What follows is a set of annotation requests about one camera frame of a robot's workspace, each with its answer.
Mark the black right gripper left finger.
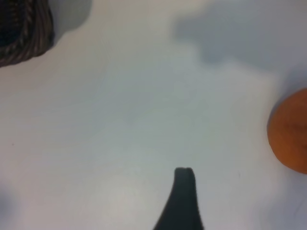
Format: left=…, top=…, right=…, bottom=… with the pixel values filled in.
left=153, top=168, right=186, bottom=230

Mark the dark brown woven basket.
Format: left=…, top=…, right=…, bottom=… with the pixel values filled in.
left=0, top=0, right=56, bottom=68

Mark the orange fruit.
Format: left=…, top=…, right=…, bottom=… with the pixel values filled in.
left=266, top=88, right=307, bottom=174

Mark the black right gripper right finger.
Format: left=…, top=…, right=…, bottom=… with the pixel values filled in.
left=179, top=168, right=205, bottom=230

